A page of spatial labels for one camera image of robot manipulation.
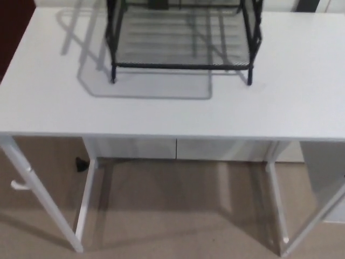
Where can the white desk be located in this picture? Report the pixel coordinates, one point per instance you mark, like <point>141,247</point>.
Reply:
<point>172,113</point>

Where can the white desk leg hook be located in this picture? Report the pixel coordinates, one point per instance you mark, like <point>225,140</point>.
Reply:
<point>16,185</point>

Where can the small black floor object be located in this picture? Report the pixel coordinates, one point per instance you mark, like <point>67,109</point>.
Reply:
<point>81,164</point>

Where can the dark brown furniture panel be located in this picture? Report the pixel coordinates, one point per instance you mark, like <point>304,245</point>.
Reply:
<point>13,27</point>

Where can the black metal file rack frame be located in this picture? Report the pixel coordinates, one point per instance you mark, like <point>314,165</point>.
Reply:
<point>113,74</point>

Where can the black wall bracket left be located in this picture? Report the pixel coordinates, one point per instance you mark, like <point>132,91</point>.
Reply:
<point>159,3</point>

